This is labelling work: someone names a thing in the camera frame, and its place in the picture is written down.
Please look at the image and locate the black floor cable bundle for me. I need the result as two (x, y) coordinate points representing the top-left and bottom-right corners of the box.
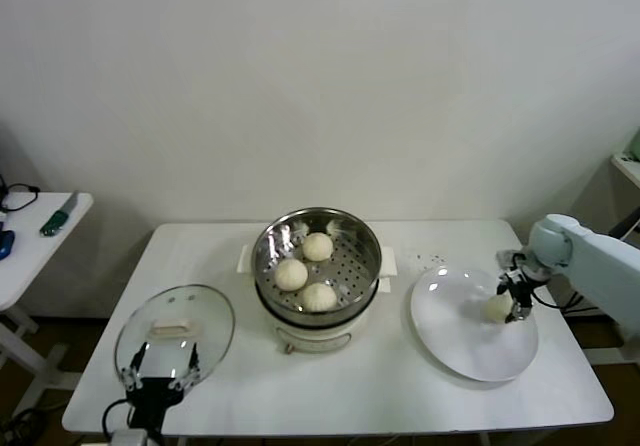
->
(0, 405), (49, 446)

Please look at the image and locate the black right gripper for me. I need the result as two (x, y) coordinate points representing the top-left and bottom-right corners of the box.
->
(496, 269), (539, 325)

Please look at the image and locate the green handled knife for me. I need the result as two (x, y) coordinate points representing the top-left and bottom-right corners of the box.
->
(38, 190), (79, 238)

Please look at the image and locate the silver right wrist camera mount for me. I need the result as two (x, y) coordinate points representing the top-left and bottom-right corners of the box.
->
(495, 248), (526, 272)

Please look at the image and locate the black wall cable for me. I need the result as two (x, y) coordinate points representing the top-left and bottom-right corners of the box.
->
(549, 290), (609, 315)

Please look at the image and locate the white electric cooker pot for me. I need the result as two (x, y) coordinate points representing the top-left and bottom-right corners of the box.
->
(253, 275), (394, 356)

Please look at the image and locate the white steamed baozi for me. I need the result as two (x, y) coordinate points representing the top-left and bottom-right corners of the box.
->
(482, 294), (514, 323)
(274, 258), (309, 291)
(301, 282), (338, 313)
(302, 232), (335, 262)

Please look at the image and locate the large white round plate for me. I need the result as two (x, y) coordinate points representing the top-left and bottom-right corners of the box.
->
(410, 265), (541, 382)

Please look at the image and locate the thin black looped cable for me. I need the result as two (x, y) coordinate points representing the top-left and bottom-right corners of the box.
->
(0, 175), (40, 215)

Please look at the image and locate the white side table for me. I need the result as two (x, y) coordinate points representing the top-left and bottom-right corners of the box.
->
(0, 191), (94, 417)

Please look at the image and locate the stainless steel steamer basket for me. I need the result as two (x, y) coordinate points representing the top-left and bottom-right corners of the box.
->
(235, 207), (400, 327)

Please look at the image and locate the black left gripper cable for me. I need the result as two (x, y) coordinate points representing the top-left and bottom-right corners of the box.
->
(102, 398), (132, 437)

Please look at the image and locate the round glass pot lid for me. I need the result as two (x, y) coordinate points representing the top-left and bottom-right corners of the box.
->
(113, 284), (236, 398)

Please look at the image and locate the white shelf board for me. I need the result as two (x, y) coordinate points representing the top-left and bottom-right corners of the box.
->
(608, 154), (640, 190)

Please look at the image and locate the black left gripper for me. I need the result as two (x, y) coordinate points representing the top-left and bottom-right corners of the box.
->
(119, 343), (201, 430)

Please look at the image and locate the black power adapter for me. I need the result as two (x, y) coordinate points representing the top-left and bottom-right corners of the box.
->
(612, 210), (640, 240)

